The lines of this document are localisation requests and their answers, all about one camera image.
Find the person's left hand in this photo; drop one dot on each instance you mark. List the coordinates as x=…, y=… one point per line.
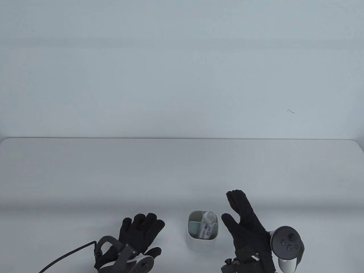
x=140, y=234

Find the black and white left controller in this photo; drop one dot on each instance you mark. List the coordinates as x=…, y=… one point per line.
x=122, y=256

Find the white toothpaste tube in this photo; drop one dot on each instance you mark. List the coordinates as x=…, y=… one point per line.
x=207, y=226

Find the white toothbrush holder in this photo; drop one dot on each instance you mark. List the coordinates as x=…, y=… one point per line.
x=202, y=236

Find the person's right hand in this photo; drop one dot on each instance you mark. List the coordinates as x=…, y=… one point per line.
x=247, y=227

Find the black and white controller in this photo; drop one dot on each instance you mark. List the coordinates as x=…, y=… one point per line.
x=287, y=244
x=122, y=256

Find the black and white right controller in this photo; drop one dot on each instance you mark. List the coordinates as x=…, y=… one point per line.
x=287, y=244

